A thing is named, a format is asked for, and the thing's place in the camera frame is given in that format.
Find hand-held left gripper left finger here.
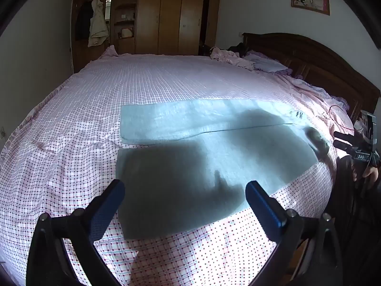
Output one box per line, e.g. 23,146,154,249
26,179,127,286

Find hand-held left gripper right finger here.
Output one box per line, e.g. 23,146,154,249
245,180,346,286

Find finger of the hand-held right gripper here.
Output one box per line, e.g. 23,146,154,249
333,131,358,144
332,140,358,156

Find light blue-grey pants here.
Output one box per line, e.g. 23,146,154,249
115,99,330,240

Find person's right hand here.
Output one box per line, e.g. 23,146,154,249
353,165,381,189

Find purple frilled pillow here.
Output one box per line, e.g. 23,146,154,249
329,95,349,109

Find pink folded quilt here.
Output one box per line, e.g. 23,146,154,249
283,73,346,111

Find person's dark clothing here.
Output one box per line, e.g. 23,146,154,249
327,155,381,286

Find dark wooden headboard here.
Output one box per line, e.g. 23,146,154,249
241,32,381,123

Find light purple pillow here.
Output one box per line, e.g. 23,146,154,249
246,52,294,75

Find dark clothes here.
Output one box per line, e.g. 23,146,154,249
228,42,251,57

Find pile of pink clothes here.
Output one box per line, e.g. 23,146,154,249
210,47,256,70

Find pink checked bedspread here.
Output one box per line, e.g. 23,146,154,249
0,45,356,286

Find pale hanging jacket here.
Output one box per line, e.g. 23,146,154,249
88,0,109,47

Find brown wooden wardrobe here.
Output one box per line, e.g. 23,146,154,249
64,0,222,73

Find red cable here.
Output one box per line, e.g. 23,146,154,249
328,105,362,132

